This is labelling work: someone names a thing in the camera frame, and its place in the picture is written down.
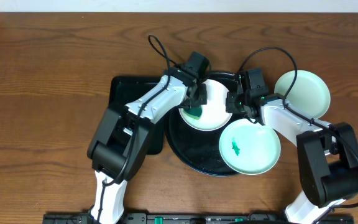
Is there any green sponge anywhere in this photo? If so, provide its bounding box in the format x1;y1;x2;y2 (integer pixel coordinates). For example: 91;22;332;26
183;107;203;119

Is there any white plate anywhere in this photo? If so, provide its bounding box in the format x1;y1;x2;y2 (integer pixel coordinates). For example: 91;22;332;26
179;79;232;131

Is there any light green plate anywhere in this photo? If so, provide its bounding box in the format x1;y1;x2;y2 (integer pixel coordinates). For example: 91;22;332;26
287;70;331;119
219;119;281;175

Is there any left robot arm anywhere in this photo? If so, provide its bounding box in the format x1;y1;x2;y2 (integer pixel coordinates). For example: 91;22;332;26
87;65;209;223

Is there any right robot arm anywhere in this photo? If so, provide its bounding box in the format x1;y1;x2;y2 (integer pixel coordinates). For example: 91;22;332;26
226;92;358;223

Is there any black round tray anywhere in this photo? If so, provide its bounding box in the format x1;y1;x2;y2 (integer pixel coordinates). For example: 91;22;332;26
165;72;246;176

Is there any black rectangular tray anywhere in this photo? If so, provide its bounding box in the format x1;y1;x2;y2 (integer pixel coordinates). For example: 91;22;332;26
108;76;164;155

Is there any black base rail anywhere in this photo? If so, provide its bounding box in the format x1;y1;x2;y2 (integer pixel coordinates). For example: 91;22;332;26
42;211;354;224

